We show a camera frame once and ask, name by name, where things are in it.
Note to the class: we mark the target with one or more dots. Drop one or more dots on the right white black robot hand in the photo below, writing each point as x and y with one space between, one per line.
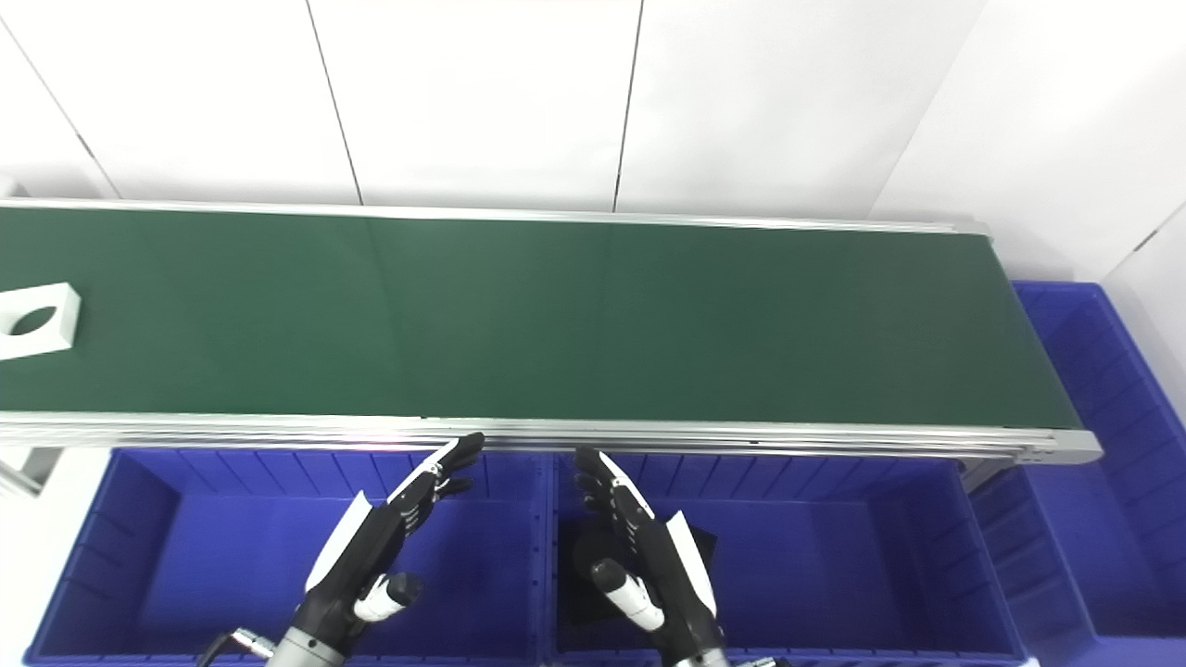
662 574

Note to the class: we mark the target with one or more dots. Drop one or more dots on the white square part with hole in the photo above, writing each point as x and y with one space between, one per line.
68 306

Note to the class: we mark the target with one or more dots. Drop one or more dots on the blue bin with black part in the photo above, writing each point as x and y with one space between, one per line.
834 574

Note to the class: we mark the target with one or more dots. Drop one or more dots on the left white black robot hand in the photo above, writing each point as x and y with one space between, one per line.
357 565

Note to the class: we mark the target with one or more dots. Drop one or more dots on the green conveyor belt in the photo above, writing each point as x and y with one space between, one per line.
556 324

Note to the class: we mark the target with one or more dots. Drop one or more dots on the empty blue plastic bin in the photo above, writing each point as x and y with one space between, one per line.
1112 482

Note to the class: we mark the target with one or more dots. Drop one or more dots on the aluminium conveyor leg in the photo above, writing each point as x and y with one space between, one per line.
28 468
980 474

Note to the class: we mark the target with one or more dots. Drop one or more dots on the black flat part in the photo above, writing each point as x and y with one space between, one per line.
574 597

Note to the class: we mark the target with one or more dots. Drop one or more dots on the blue bin with white parts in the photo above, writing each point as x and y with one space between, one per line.
185 556

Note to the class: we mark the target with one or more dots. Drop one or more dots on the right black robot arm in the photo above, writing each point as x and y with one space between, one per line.
700 660

